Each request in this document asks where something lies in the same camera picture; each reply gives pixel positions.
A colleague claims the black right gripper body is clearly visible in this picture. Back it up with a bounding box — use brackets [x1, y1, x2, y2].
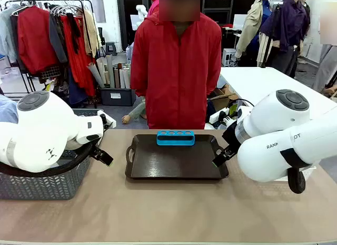
[222, 120, 246, 151]

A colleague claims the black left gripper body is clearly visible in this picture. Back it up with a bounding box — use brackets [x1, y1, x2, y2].
[65, 136, 103, 152]

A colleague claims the white power strip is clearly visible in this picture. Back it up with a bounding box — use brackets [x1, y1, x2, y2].
[205, 107, 239, 130]

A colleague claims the cardboard box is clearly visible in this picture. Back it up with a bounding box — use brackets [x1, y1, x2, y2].
[210, 86, 239, 112]

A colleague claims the dark brown serving tray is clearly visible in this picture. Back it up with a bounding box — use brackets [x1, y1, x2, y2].
[125, 134, 229, 180]

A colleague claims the blue test tube rack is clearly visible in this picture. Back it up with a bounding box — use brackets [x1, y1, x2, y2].
[156, 130, 196, 146]

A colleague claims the mannequin arm grey sleeve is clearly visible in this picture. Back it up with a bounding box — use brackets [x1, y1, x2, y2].
[121, 96, 147, 124]

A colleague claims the large grey plastic basket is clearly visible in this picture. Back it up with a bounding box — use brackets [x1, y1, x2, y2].
[0, 149, 93, 201]

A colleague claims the dark grey storage bin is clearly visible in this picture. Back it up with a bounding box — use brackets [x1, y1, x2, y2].
[100, 87, 136, 107]

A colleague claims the white table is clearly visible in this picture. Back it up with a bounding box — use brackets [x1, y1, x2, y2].
[219, 67, 337, 120]

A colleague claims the grey paper roll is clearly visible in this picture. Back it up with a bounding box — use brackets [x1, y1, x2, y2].
[87, 62, 106, 89]

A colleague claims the red hanging dress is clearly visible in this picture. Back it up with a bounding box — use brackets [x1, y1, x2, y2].
[61, 14, 97, 97]

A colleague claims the dark brown roll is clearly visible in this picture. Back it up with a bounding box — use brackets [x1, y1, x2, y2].
[113, 67, 121, 89]

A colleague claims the light blue cloth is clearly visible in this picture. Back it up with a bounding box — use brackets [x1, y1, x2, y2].
[0, 94, 19, 124]

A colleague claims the white roll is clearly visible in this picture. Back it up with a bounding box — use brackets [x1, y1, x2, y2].
[118, 68, 126, 89]
[123, 66, 131, 89]

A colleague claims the white computer case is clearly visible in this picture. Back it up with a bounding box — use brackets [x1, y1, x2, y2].
[222, 48, 239, 67]

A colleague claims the person in red jacket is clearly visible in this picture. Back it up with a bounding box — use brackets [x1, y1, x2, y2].
[130, 0, 222, 130]

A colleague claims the tall grey roll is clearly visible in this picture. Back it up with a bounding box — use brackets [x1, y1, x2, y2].
[106, 54, 115, 89]

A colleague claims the grey step stool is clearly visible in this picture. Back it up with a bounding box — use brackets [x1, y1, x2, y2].
[105, 41, 117, 56]

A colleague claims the dark grey hanging jacket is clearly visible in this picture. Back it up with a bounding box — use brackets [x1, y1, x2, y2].
[48, 13, 68, 64]

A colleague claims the mannequin in beige coat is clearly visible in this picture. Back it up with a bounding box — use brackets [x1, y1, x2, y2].
[235, 0, 272, 68]

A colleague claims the beige hanging garment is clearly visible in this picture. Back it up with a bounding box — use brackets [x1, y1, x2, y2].
[82, 8, 102, 58]

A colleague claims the black hanging scarf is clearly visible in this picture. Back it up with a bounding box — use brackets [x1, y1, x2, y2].
[66, 13, 82, 55]

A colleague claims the red hanging jacket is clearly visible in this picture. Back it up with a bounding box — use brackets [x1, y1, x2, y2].
[16, 6, 60, 75]

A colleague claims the person in grey clothes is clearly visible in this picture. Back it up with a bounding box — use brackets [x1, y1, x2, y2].
[312, 2, 337, 95]

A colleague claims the black clothes rack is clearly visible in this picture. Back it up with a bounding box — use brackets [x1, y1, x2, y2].
[4, 0, 98, 109]

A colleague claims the light grey hanging garment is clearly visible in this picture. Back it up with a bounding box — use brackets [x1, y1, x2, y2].
[0, 4, 19, 64]

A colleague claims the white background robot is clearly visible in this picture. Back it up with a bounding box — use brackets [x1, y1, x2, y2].
[135, 4, 148, 30]

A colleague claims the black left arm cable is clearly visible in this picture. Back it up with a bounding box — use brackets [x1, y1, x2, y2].
[0, 141, 96, 178]

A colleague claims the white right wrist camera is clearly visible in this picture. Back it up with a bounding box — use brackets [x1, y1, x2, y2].
[235, 105, 251, 125]

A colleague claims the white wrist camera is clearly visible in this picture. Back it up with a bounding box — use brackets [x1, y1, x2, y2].
[235, 105, 251, 125]
[96, 110, 117, 131]

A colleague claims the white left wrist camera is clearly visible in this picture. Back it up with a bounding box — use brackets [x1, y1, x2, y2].
[96, 110, 117, 131]

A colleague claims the black wire basket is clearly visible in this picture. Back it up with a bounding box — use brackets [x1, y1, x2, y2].
[39, 65, 63, 79]

